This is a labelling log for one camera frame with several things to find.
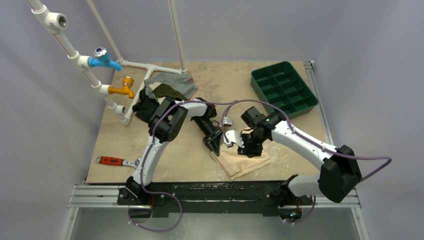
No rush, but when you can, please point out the purple cable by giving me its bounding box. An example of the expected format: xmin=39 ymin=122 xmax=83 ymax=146
xmin=221 ymin=99 xmax=393 ymax=183
xmin=127 ymin=99 xmax=229 ymax=233

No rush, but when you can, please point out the orange tap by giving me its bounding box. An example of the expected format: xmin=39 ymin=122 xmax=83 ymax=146
xmin=107 ymin=76 xmax=135 ymax=99

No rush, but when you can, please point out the dark green underwear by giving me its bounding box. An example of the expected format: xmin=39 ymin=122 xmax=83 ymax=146
xmin=149 ymin=82 xmax=188 ymax=101

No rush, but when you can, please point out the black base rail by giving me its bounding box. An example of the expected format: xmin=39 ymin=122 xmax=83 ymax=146
xmin=117 ymin=180 xmax=313 ymax=219

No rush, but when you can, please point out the striped grey underwear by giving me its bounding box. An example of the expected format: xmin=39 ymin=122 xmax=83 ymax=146
xmin=143 ymin=72 xmax=198 ymax=100

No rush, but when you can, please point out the adjustable wrench red handle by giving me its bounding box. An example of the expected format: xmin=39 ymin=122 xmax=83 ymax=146
xmin=95 ymin=156 xmax=140 ymax=169

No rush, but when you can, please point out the blue tap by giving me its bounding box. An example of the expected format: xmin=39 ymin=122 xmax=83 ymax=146
xmin=88 ymin=47 xmax=123 ymax=72

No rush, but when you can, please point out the beige underwear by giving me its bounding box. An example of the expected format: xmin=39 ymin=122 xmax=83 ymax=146
xmin=210 ymin=144 xmax=271 ymax=181

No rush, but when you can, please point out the black underwear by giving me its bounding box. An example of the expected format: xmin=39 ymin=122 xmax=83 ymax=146
xmin=132 ymin=89 xmax=164 ymax=124

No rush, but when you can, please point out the white PVC pipe frame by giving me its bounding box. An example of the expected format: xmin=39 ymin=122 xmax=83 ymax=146
xmin=27 ymin=0 xmax=188 ymax=126

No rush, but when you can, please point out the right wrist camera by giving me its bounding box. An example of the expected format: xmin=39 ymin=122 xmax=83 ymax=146
xmin=223 ymin=130 xmax=245 ymax=148

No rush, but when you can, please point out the green compartment tray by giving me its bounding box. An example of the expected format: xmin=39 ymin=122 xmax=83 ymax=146
xmin=250 ymin=61 xmax=319 ymax=119

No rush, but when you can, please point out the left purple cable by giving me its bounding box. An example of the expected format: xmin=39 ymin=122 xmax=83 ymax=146
xmin=127 ymin=99 xmax=229 ymax=233

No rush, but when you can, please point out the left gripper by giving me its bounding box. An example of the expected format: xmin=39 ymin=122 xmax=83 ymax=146
xmin=191 ymin=116 xmax=224 ymax=157

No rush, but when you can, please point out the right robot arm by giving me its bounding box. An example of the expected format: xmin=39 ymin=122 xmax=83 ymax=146
xmin=237 ymin=107 xmax=362 ymax=207

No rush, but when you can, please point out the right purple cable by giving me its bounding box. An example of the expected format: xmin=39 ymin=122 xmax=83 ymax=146
xmin=221 ymin=99 xmax=393 ymax=183

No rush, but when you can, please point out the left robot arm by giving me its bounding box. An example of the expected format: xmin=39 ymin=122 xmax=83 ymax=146
xmin=125 ymin=97 xmax=223 ymax=205

